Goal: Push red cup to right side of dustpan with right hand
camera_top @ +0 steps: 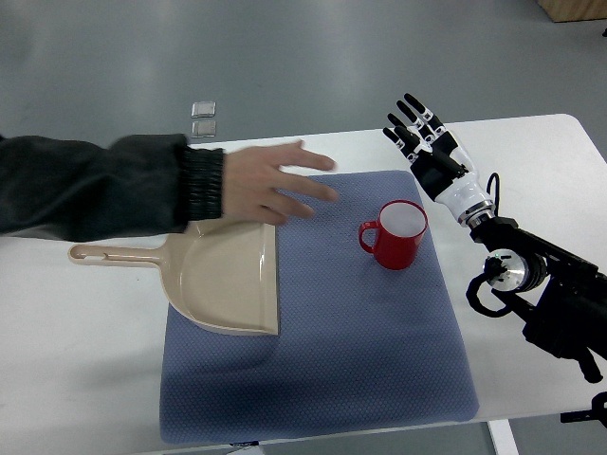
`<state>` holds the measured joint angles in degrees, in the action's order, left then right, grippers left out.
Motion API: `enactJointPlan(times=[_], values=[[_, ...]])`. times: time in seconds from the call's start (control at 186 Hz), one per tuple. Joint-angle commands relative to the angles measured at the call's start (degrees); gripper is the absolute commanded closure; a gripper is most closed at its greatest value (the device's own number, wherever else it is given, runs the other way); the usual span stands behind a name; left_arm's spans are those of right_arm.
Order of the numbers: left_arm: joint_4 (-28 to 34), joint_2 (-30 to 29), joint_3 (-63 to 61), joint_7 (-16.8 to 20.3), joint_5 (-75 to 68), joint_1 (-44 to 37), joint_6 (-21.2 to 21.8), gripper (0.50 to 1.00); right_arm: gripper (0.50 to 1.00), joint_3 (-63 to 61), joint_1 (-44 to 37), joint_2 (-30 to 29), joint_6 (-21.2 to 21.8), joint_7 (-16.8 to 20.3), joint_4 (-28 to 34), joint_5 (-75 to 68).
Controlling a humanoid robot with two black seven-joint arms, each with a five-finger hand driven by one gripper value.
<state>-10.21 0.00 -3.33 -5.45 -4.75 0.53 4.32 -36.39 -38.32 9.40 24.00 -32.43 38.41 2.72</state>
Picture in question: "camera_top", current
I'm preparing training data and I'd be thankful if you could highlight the bare human hand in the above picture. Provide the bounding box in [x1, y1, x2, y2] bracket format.
[221, 140, 339, 226]

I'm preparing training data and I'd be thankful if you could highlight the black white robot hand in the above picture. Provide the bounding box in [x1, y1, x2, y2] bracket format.
[383, 93, 497, 228]

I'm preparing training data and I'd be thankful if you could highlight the red cup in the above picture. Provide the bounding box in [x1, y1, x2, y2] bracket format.
[358, 200, 428, 270]

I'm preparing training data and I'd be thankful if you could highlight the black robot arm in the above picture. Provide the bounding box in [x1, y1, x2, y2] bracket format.
[466, 207, 606, 384]

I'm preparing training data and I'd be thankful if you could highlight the dark grey sleeved forearm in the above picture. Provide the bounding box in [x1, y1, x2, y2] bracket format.
[1, 135, 224, 242]

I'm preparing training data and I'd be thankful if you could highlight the beige plastic dustpan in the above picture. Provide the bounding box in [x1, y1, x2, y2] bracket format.
[68, 219, 280, 336]

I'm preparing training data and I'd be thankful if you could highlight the upper metal floor plate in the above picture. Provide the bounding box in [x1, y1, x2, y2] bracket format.
[191, 100, 216, 118]

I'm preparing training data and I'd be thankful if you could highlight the blue textured mat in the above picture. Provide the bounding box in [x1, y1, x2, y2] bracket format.
[159, 171, 479, 444]

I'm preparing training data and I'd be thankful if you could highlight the wooden box corner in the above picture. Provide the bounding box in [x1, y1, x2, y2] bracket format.
[537, 0, 607, 23]

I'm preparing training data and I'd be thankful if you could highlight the white table leg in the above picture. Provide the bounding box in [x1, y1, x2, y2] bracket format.
[487, 419, 519, 455]

